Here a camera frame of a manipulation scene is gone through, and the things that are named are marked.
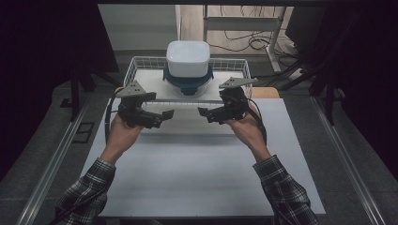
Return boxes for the black metal stand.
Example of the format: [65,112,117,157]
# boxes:
[69,69,97,122]

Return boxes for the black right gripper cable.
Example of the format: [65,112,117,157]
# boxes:
[246,97,268,147]

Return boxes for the white wire basket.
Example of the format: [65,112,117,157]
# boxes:
[123,55,253,105]

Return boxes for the person's right hand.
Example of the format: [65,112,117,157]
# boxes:
[223,104,272,163]

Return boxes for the black curtain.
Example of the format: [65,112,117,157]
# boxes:
[0,0,120,181]

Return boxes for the white metal desk frame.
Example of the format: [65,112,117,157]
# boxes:
[202,4,287,74]

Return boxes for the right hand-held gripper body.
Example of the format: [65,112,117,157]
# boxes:
[205,77,259,126]

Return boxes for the metal floor rail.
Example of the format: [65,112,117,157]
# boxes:
[16,93,92,225]
[309,95,389,225]

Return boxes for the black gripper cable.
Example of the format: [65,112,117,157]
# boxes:
[104,93,122,145]
[246,97,268,147]

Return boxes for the person's left hand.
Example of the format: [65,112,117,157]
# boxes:
[99,112,145,166]

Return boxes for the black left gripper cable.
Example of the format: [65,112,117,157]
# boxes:
[104,93,122,145]

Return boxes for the white square container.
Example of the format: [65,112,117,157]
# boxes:
[165,40,211,79]

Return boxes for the black floor cables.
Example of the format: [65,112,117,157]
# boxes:
[208,29,274,53]

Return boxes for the round clear container blue lid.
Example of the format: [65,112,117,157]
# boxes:
[162,67,215,97]

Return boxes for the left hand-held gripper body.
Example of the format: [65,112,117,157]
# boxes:
[115,80,164,130]

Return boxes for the wooden stool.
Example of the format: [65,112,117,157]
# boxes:
[250,86,281,99]

